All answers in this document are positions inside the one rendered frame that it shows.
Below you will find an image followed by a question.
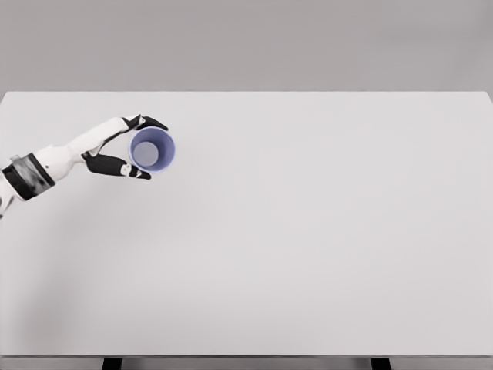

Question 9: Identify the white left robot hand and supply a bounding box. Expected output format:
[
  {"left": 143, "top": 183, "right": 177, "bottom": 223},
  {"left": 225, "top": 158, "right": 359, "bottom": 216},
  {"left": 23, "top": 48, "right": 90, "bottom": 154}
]
[{"left": 65, "top": 113, "right": 169, "bottom": 181}]

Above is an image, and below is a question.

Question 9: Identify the lavender blue cup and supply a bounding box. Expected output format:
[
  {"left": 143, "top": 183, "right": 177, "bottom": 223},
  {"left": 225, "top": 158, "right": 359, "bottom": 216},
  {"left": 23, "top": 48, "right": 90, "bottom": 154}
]
[{"left": 128, "top": 126, "right": 176, "bottom": 174}]

